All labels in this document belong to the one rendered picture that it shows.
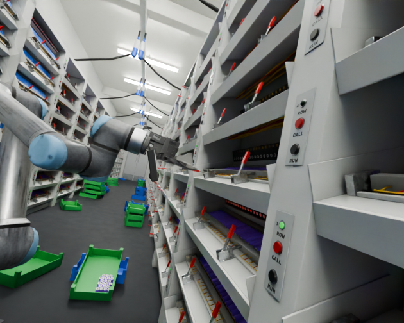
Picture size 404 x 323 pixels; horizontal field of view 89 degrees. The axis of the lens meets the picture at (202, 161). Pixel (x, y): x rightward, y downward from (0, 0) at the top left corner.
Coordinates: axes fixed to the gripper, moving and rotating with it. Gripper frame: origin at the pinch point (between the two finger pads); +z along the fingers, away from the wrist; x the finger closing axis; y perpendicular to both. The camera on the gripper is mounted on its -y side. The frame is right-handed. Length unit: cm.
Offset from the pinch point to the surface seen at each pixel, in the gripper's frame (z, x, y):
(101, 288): -14, 42, -72
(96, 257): -23, 68, -70
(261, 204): 6.2, -40.9, -4.2
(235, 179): 5.4, -27.6, -0.2
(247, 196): 5.8, -35.6, -3.5
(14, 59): -123, 91, 31
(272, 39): -0.2, -32.8, 35.1
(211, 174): 7.2, -1.0, 0.8
